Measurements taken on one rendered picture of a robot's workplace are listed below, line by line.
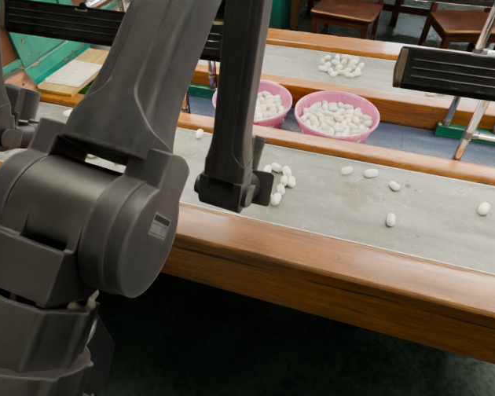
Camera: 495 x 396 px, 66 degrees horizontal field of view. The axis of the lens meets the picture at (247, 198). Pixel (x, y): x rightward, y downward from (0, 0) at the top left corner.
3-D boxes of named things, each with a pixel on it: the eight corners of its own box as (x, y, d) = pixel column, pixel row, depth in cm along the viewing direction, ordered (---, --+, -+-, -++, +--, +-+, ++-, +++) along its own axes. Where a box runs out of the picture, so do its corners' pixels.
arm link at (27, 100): (-44, 133, 70) (-1, 147, 70) (-32, 71, 69) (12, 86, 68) (2, 136, 82) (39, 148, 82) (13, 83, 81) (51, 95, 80)
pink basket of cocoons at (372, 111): (369, 169, 116) (376, 144, 109) (284, 152, 121) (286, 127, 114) (375, 121, 133) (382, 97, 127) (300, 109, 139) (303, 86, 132)
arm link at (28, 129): (-13, 142, 77) (10, 150, 75) (-6, 108, 76) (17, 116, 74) (16, 144, 83) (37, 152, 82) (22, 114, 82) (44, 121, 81)
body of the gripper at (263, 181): (227, 164, 78) (216, 164, 71) (276, 174, 76) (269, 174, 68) (221, 195, 78) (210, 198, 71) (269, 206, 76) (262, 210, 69)
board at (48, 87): (72, 97, 128) (71, 93, 127) (34, 90, 131) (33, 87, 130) (122, 55, 150) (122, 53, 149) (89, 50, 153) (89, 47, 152)
